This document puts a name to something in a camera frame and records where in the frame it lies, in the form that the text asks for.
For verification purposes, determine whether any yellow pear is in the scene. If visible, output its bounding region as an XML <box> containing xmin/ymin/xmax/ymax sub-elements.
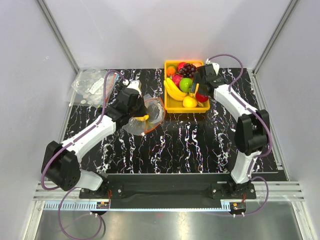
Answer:
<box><xmin>182</xmin><ymin>96</ymin><xmax>198</xmax><ymax>108</ymax></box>

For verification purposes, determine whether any purple cable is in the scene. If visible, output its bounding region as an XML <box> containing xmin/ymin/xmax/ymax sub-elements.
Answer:
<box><xmin>206</xmin><ymin>53</ymin><xmax>273</xmax><ymax>217</ymax></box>
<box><xmin>39</xmin><ymin>69</ymin><xmax>130</xmax><ymax>238</ymax></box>

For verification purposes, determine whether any pink dragon fruit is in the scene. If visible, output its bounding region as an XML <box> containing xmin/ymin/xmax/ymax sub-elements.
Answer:
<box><xmin>171</xmin><ymin>74</ymin><xmax>184</xmax><ymax>88</ymax></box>

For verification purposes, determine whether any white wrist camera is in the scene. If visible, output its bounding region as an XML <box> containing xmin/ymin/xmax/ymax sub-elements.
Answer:
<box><xmin>205</xmin><ymin>58</ymin><xmax>220</xmax><ymax>75</ymax></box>
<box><xmin>122</xmin><ymin>79</ymin><xmax>142</xmax><ymax>96</ymax></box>

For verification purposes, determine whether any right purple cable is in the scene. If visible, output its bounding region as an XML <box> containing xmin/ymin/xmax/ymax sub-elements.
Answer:
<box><xmin>206</xmin><ymin>53</ymin><xmax>273</xmax><ymax>217</ymax></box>

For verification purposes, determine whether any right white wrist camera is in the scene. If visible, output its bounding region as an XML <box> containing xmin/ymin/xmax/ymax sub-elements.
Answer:
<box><xmin>205</xmin><ymin>58</ymin><xmax>220</xmax><ymax>75</ymax></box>

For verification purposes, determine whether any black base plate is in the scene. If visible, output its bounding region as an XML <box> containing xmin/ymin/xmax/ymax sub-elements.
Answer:
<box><xmin>79</xmin><ymin>173</ymin><xmax>257</xmax><ymax>200</ymax></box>

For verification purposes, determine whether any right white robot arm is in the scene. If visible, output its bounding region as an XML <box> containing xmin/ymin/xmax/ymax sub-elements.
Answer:
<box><xmin>191</xmin><ymin>63</ymin><xmax>272</xmax><ymax>199</ymax></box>

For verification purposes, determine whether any red apple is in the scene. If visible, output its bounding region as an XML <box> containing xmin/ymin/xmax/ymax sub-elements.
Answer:
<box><xmin>195</xmin><ymin>92</ymin><xmax>209</xmax><ymax>103</ymax></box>

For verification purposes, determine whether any orange fruit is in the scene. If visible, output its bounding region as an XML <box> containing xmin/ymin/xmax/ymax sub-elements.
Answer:
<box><xmin>166</xmin><ymin>65</ymin><xmax>177</xmax><ymax>78</ymax></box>

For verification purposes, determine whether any yellow plastic fruit tray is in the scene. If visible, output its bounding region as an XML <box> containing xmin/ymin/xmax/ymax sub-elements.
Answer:
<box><xmin>163</xmin><ymin>60</ymin><xmax>210</xmax><ymax>114</ymax></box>

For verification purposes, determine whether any dark purple grape bunch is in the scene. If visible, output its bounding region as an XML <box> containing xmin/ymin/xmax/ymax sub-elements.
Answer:
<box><xmin>178</xmin><ymin>63</ymin><xmax>198</xmax><ymax>78</ymax></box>

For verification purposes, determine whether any yellow mango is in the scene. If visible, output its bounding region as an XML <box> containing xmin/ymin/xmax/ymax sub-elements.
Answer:
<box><xmin>135</xmin><ymin>114</ymin><xmax>150</xmax><ymax>122</ymax></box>

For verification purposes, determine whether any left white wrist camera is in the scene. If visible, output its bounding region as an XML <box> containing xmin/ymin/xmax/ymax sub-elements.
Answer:
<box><xmin>122</xmin><ymin>79</ymin><xmax>142</xmax><ymax>96</ymax></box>

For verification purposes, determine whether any stack of clear zip bags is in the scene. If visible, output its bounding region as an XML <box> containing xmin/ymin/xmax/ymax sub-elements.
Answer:
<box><xmin>71</xmin><ymin>69</ymin><xmax>120</xmax><ymax>108</ymax></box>

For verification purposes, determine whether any green apple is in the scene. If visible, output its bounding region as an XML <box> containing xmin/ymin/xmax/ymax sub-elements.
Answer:
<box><xmin>179</xmin><ymin>77</ymin><xmax>193</xmax><ymax>93</ymax></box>

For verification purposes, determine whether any red peach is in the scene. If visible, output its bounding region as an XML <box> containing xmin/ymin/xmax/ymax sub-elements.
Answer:
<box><xmin>176</xmin><ymin>62</ymin><xmax>186</xmax><ymax>72</ymax></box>

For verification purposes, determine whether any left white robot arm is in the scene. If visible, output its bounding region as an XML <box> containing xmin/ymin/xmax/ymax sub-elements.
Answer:
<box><xmin>41</xmin><ymin>87</ymin><xmax>146</xmax><ymax>198</ymax></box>

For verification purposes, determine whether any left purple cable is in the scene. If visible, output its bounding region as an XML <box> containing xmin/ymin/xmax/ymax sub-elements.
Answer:
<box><xmin>39</xmin><ymin>69</ymin><xmax>130</xmax><ymax>238</ymax></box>

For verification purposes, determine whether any clear zip bag orange zipper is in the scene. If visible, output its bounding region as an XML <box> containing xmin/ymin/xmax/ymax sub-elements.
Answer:
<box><xmin>122</xmin><ymin>94</ymin><xmax>165</xmax><ymax>136</ymax></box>

